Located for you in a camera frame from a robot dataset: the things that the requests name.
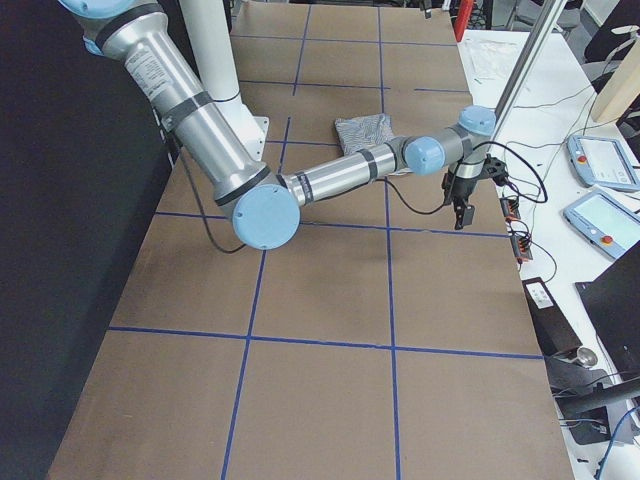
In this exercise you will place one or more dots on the aluminium frame post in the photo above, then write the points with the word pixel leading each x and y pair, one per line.
pixel 542 28

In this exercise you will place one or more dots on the metal cup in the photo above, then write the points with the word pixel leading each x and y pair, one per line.
pixel 585 357

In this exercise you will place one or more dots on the red cylinder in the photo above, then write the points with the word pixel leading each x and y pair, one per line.
pixel 465 8

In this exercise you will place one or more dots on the black box with label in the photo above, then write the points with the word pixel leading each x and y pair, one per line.
pixel 553 331

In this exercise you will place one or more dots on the black laptop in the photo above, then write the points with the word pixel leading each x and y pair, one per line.
pixel 612 304

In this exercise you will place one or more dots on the clear plastic bag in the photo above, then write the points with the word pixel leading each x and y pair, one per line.
pixel 492 60

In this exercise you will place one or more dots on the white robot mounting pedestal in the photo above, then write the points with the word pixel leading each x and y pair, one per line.
pixel 208 31

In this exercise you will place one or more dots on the navy white striped polo shirt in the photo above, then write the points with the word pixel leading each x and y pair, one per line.
pixel 363 132

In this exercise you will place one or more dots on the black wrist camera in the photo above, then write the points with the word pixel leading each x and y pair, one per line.
pixel 496 170

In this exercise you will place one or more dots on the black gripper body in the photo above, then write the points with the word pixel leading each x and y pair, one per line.
pixel 460 193

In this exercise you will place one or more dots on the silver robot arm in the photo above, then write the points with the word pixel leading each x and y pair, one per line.
pixel 264 208

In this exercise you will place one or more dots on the near blue teach pendant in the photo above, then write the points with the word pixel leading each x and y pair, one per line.
pixel 604 222

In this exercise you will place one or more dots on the blue teach pendant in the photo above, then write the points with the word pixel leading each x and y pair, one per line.
pixel 604 222
pixel 601 161

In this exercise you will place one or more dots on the far blue teach pendant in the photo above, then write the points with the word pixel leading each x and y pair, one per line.
pixel 601 161

